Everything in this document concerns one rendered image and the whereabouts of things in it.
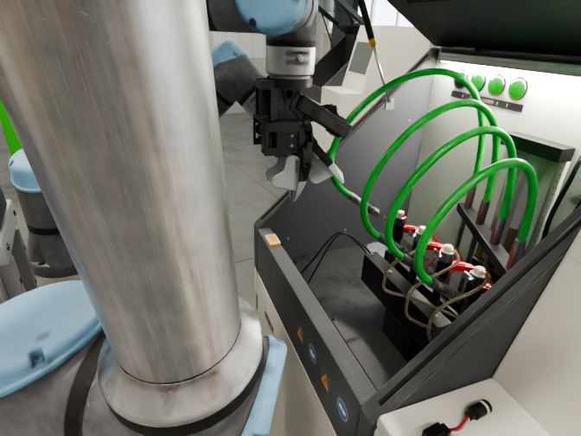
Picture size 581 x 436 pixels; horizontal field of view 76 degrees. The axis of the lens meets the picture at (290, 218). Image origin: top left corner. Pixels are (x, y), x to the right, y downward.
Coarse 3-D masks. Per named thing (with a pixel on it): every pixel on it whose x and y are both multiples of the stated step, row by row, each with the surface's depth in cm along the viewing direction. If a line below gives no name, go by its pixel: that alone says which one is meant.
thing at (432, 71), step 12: (420, 72) 74; (432, 72) 75; (444, 72) 75; (456, 72) 76; (396, 84) 74; (468, 84) 78; (372, 96) 74; (360, 108) 74; (348, 120) 75; (480, 120) 83; (336, 144) 77; (480, 144) 86; (480, 156) 87; (480, 168) 88; (336, 180) 80; (348, 192) 83
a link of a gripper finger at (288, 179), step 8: (288, 160) 62; (296, 160) 62; (288, 168) 63; (296, 168) 64; (280, 176) 63; (288, 176) 63; (296, 176) 64; (272, 184) 63; (280, 184) 64; (288, 184) 64; (296, 184) 64; (304, 184) 64; (296, 192) 65; (296, 200) 67
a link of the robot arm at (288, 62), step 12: (276, 48) 54; (288, 48) 53; (300, 48) 53; (312, 48) 55; (276, 60) 54; (288, 60) 54; (300, 60) 53; (312, 60) 56; (276, 72) 55; (288, 72) 54; (300, 72) 55; (312, 72) 57
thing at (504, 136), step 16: (480, 128) 63; (496, 128) 64; (448, 144) 62; (512, 144) 66; (432, 160) 62; (416, 176) 62; (512, 176) 70; (400, 192) 63; (512, 192) 72; (496, 224) 75; (496, 240) 77; (400, 256) 69; (432, 272) 74
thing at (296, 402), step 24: (264, 288) 113; (264, 312) 117; (264, 336) 121; (288, 336) 95; (288, 360) 97; (288, 384) 100; (288, 408) 104; (312, 408) 83; (288, 432) 107; (312, 432) 85
